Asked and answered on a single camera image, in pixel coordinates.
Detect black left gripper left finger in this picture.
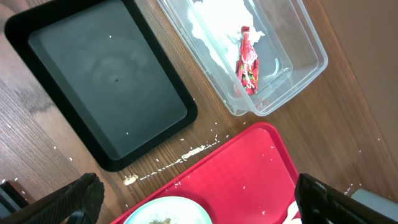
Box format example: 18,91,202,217
1,173,104,224

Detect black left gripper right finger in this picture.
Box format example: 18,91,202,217
295,173,397,224

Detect red snack wrapper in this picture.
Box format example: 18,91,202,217
236,26,259,95

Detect black waste tray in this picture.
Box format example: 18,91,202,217
4,0,198,172

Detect clear plastic waste bin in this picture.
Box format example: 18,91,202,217
159,0,328,116

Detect white plastic spoon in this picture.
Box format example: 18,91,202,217
282,201,302,224

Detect red plastic tray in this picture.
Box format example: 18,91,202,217
115,123,299,223

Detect light blue dinner plate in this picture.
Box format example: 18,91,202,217
124,196,212,224

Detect food scraps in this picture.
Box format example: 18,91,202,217
149,218,171,224

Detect white tissue in bin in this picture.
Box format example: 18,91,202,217
188,0,265,70

